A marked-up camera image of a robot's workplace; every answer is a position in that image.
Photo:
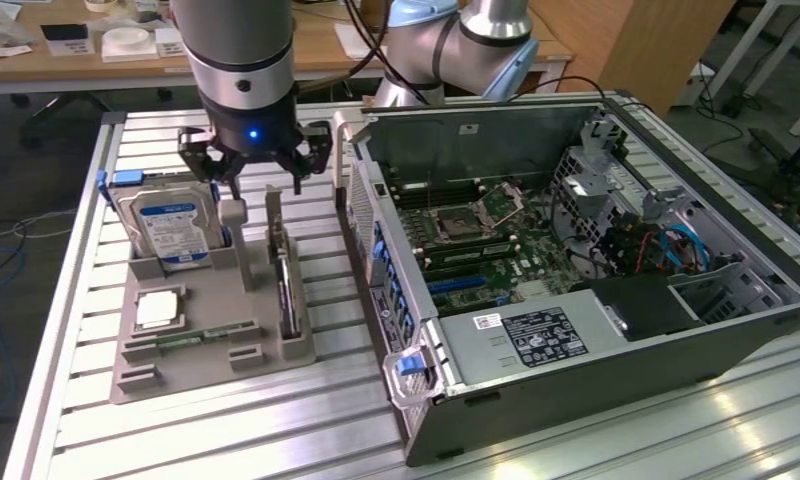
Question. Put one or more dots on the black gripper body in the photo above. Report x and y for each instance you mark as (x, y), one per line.
(254, 130)

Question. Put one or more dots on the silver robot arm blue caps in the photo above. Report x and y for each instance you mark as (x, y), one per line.
(240, 30)

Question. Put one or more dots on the hard disk blue carrier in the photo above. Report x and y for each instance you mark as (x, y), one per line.
(170, 220)

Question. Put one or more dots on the thin metal locking lever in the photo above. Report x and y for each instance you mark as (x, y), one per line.
(429, 192)

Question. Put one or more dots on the white labelled box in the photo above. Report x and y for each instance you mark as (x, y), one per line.
(167, 42)

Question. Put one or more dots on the white paper stack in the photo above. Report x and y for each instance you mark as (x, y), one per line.
(350, 42)

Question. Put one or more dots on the black office chair base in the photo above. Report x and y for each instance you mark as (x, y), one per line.
(60, 107)

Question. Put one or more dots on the white box with round bowl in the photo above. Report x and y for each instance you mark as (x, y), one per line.
(130, 47)

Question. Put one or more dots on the CPU socket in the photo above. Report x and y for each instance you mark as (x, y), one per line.
(459, 225)

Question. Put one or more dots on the wooden desk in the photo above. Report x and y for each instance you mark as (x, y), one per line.
(40, 70)

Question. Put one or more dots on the silver socket cover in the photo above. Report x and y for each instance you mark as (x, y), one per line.
(503, 197)

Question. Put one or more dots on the black and white small box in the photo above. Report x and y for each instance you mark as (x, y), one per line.
(67, 42)

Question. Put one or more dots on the silver CPU chip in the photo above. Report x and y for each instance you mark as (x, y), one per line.
(156, 311)

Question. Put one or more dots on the black expansion slot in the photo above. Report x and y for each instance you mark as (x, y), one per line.
(449, 275)

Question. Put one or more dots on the grey parts rack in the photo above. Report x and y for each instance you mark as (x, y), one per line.
(220, 320)

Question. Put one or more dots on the tape roll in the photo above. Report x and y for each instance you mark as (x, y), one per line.
(96, 6)

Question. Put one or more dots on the blue expansion slot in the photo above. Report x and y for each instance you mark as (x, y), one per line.
(455, 285)

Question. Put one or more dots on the white paper slip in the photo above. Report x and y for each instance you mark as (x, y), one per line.
(7, 51)

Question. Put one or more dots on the green RAM stick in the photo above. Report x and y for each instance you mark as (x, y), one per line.
(207, 334)

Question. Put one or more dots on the green motherboard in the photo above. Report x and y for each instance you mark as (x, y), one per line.
(527, 250)

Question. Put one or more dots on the perforated metal drive cage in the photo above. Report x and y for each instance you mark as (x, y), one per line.
(594, 190)

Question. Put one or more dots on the silver chipset heatsink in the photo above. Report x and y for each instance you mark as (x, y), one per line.
(535, 290)

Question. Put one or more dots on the blue case release latch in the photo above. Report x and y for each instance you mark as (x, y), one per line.
(410, 364)

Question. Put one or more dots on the grey power supply unit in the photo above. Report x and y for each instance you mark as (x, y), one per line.
(481, 360)

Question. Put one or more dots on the wooden cabinet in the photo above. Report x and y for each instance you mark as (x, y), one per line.
(674, 50)

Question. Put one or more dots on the dark grey open PC case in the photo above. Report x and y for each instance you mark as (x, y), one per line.
(574, 400)

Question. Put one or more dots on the black floor equipment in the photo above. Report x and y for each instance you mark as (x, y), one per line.
(774, 145)

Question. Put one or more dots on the silver metal disk bay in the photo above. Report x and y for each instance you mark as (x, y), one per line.
(741, 290)

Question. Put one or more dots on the white desk frame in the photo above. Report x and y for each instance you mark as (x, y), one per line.
(746, 45)

